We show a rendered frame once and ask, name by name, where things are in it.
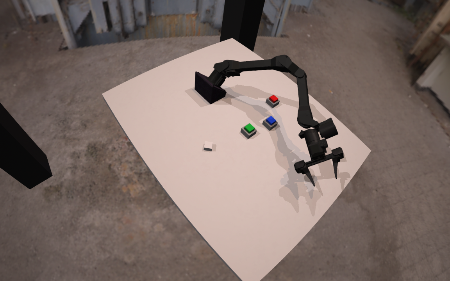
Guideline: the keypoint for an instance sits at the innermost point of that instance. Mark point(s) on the blue button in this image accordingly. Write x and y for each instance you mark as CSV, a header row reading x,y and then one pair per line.
x,y
270,123

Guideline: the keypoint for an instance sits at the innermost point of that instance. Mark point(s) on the green button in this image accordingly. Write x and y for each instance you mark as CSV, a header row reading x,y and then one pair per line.
x,y
248,131

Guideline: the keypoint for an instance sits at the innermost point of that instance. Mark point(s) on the red button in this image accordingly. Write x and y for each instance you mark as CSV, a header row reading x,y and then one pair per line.
x,y
272,101

